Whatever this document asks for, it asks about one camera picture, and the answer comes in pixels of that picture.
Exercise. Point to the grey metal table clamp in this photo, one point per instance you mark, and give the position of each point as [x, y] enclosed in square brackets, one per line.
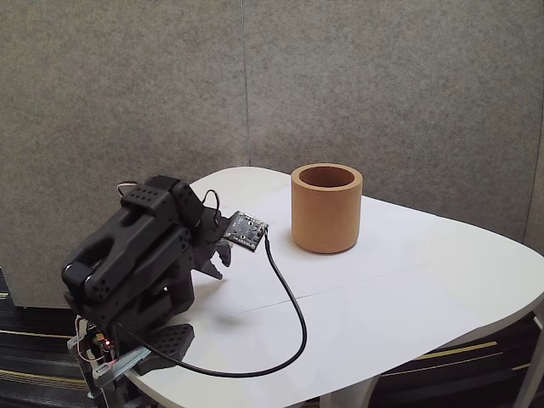
[123, 362]

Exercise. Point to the motor controller board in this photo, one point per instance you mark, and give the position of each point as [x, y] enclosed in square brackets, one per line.
[101, 339]

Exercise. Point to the brown cylindrical pen holder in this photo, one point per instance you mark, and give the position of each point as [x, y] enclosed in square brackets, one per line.
[326, 221]

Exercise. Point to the white table leg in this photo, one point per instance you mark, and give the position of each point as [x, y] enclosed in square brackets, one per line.
[529, 382]

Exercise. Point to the small camera circuit board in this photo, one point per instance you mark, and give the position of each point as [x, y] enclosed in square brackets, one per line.
[246, 231]

